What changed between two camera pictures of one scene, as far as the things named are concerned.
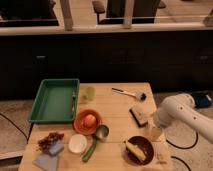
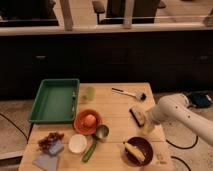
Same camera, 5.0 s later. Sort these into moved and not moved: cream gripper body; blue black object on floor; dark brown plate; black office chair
Moved: cream gripper body
Not moved: blue black object on floor; black office chair; dark brown plate
